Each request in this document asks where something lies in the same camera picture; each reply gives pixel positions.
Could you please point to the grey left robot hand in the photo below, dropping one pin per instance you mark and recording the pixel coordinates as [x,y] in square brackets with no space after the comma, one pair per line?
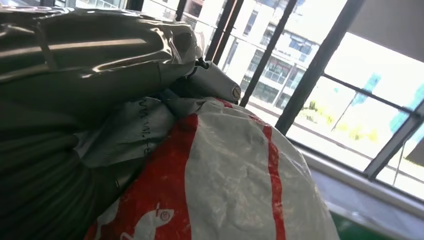
[82,73]

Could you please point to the grey red-printed courier package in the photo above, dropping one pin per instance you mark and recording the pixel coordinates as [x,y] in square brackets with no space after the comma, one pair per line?
[232,172]

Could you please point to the black window frame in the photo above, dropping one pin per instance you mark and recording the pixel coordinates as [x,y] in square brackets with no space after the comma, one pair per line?
[318,63]

